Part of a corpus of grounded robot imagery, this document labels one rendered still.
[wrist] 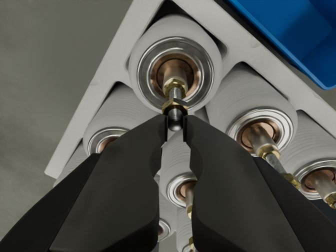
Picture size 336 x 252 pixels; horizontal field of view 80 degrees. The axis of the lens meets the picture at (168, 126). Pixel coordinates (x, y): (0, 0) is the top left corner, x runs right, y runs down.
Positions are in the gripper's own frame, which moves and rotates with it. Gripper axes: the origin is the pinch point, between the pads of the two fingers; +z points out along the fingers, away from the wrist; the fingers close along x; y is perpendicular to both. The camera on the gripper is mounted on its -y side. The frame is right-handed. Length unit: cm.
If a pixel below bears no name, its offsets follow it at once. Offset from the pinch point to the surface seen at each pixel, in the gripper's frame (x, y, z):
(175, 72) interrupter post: 0.0, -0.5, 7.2
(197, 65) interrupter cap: 2.0, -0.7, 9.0
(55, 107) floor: -29.7, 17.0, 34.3
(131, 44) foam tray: -5.5, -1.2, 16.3
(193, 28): 1.5, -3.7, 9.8
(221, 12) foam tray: 5.1, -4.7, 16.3
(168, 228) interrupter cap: -0.6, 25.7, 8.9
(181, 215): 2.0, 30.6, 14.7
